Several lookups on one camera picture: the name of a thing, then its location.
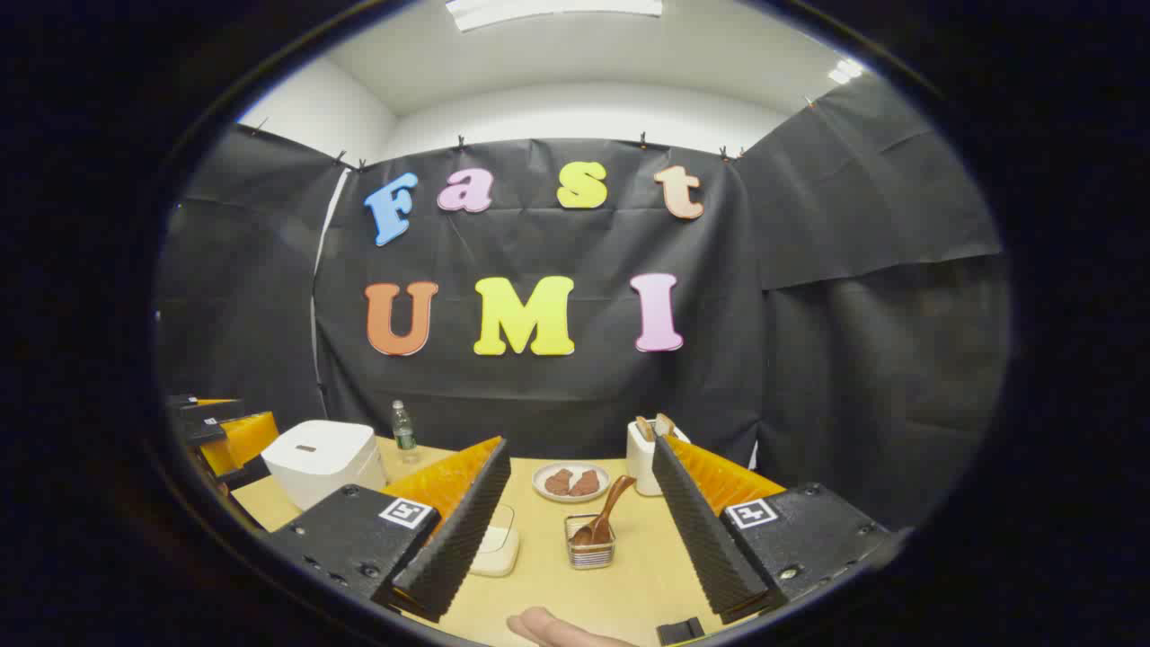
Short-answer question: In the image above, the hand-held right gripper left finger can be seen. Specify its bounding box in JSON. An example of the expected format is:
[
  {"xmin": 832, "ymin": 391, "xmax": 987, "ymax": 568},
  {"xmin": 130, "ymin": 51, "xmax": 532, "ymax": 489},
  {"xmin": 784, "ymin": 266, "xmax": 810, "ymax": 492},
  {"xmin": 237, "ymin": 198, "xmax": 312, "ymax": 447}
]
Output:
[{"xmin": 266, "ymin": 437, "xmax": 513, "ymax": 625}]

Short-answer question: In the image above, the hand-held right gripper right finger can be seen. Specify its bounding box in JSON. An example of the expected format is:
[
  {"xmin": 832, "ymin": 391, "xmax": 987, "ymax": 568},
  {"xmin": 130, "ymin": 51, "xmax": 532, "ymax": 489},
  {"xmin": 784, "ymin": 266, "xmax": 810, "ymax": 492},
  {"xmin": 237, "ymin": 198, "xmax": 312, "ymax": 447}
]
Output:
[{"xmin": 651, "ymin": 434, "xmax": 899, "ymax": 625}]

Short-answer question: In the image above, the brown wooden spoon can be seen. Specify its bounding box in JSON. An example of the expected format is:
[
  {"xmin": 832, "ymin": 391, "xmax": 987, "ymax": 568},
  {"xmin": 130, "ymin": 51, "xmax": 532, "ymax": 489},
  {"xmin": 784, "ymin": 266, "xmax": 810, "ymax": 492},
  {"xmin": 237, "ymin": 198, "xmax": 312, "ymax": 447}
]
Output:
[{"xmin": 571, "ymin": 475, "xmax": 637, "ymax": 547}]

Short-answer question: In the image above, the white rice cooker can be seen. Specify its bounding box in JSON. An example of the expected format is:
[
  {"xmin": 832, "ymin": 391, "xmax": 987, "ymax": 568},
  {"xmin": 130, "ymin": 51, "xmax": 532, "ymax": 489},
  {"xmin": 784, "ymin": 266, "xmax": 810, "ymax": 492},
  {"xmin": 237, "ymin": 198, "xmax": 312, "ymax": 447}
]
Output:
[{"xmin": 261, "ymin": 420, "xmax": 389, "ymax": 511}]

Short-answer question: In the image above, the metal wire chopstick holder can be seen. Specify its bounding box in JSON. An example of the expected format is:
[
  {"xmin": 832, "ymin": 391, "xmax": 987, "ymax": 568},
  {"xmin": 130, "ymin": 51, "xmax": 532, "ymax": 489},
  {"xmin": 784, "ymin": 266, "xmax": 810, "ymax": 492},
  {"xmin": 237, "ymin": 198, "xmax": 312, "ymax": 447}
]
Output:
[{"xmin": 564, "ymin": 513, "xmax": 617, "ymax": 571}]

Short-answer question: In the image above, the clear plastic container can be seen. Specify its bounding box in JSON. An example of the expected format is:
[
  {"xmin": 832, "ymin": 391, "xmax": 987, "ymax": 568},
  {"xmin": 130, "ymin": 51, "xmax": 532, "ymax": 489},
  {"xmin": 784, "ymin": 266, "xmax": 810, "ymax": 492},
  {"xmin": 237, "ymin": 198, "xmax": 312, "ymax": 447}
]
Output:
[{"xmin": 467, "ymin": 503, "xmax": 521, "ymax": 578}]

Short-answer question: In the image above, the white toaster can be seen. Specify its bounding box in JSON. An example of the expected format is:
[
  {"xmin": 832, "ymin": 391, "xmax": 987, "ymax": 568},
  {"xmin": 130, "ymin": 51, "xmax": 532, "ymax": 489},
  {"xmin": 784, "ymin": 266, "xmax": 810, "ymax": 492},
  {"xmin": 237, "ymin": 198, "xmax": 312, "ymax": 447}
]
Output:
[{"xmin": 626, "ymin": 418, "xmax": 693, "ymax": 498}]

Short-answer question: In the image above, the round white plate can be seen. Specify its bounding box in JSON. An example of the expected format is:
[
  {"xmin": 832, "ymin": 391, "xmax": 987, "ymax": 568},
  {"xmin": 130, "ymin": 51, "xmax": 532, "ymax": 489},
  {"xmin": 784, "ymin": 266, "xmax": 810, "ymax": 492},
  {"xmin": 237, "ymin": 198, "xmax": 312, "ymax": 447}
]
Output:
[{"xmin": 532, "ymin": 461, "xmax": 612, "ymax": 503}]

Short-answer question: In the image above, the clear water bottle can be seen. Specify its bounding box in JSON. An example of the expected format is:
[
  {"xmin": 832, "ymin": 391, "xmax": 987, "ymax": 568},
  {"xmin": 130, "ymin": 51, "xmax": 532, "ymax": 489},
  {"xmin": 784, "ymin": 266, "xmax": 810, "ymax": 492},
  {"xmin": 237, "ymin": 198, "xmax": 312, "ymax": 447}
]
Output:
[{"xmin": 391, "ymin": 400, "xmax": 420, "ymax": 465}]

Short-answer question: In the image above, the black backdrop cloth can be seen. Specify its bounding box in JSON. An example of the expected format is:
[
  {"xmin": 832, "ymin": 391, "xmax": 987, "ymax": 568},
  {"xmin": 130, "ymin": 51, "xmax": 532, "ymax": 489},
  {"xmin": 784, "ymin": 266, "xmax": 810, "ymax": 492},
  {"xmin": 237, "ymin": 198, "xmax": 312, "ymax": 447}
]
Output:
[{"xmin": 155, "ymin": 76, "xmax": 1012, "ymax": 531}]

